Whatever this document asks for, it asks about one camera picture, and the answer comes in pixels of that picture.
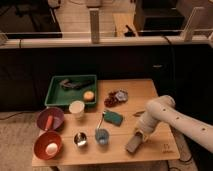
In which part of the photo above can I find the dark toy gun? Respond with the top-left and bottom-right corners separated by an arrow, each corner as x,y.
59,79 -> 94,90

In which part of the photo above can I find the blue grey round toy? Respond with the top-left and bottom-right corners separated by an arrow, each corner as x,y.
115,90 -> 128,102

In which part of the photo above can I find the orange fruit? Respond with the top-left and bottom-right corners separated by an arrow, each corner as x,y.
83,91 -> 95,101

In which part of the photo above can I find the green sponge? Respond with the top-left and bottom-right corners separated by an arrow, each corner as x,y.
103,110 -> 123,126

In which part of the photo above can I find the blue plastic cup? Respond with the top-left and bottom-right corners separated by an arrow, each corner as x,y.
95,129 -> 109,145

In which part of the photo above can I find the small metal cup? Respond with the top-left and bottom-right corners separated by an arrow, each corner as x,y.
74,132 -> 87,147

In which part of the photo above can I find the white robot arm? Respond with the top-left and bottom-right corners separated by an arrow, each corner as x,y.
135,95 -> 213,153

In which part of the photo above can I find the green plastic tray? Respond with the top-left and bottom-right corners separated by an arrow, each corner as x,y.
45,75 -> 97,107

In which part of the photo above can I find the orange carrot stick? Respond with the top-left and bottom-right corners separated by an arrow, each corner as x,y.
45,115 -> 53,131

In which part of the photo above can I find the red grape bunch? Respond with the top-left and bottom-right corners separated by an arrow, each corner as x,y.
104,92 -> 118,107

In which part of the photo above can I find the grey felt eraser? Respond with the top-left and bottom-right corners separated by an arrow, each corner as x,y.
125,135 -> 141,153

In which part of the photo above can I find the purple bowl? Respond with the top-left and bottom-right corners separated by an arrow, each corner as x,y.
37,107 -> 64,131

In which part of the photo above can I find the white egg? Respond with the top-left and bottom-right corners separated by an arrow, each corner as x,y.
46,143 -> 58,155

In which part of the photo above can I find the white paper cup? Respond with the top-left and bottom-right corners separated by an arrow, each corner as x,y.
69,101 -> 85,119

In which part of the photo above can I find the wooden spoon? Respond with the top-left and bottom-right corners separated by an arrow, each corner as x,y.
133,111 -> 145,117

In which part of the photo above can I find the red bowl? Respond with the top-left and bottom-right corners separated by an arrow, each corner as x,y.
34,131 -> 62,160

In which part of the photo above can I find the right white railing post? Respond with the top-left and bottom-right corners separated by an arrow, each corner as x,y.
181,7 -> 204,41

